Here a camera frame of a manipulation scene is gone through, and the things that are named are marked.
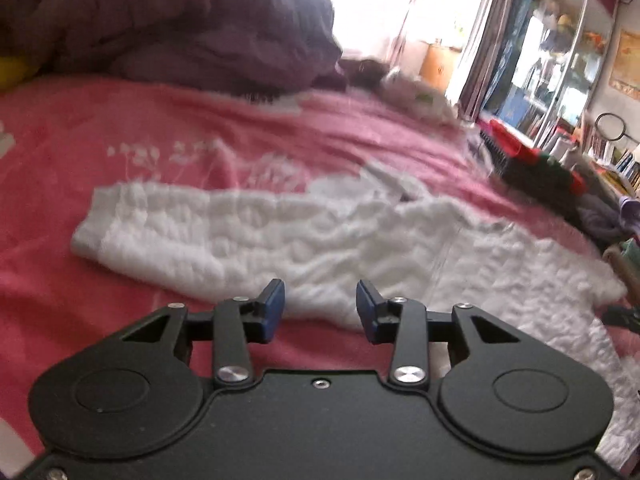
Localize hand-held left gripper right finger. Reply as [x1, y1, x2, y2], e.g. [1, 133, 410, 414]
[354, 279, 527, 389]

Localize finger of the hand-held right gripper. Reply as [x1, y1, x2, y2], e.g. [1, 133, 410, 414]
[601, 304, 640, 334]

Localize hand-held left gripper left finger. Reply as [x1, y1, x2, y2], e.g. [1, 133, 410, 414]
[117, 278, 286, 387]

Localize white knitted garment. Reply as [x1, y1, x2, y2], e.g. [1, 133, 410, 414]
[71, 162, 628, 472]

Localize pale purple clothing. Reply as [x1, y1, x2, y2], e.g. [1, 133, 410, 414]
[575, 195, 640, 247]

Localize red green black cloth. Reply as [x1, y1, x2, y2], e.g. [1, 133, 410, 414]
[479, 119, 589, 212]

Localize round racket head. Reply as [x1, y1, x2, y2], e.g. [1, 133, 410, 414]
[594, 112, 629, 142]

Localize brown cloth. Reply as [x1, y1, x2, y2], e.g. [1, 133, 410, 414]
[339, 58, 389, 87]

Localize pink floral bed blanket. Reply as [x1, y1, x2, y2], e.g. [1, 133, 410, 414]
[0, 77, 640, 467]

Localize small wooden cabinet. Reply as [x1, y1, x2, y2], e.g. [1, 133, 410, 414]
[420, 40, 459, 92]

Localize glass display cabinet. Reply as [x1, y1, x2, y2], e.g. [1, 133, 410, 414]
[480, 0, 622, 147]

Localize grey striped curtain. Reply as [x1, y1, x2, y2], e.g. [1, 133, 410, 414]
[457, 0, 526, 122]

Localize purple quilt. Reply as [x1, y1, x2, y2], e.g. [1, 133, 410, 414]
[0, 0, 347, 95]

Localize yellow soft object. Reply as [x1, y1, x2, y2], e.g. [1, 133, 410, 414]
[0, 55, 39, 92]

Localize orange wall poster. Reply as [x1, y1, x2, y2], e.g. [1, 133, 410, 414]
[610, 27, 640, 102]

